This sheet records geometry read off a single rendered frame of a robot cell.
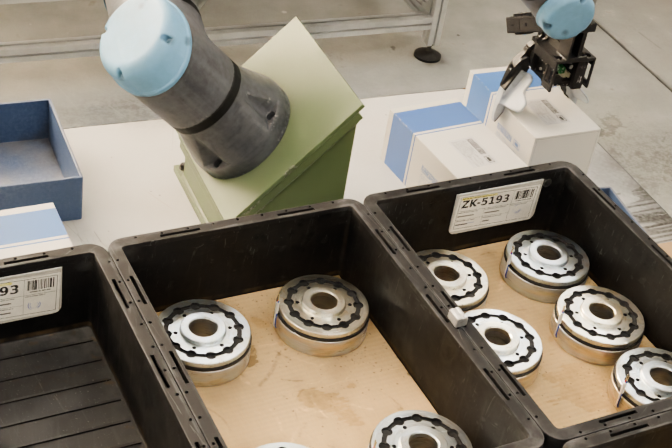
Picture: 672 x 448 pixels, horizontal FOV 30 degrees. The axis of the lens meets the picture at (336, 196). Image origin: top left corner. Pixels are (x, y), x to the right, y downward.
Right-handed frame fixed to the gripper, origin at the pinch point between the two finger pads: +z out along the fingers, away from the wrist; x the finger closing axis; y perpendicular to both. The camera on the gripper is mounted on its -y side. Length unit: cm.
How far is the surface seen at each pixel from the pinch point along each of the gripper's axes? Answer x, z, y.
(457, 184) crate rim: -36, -17, 35
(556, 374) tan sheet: -34, -7, 58
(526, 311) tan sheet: -32, -7, 48
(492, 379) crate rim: -49, -16, 65
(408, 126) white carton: -23.8, -2.7, 3.0
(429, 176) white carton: -23.5, 1.1, 10.5
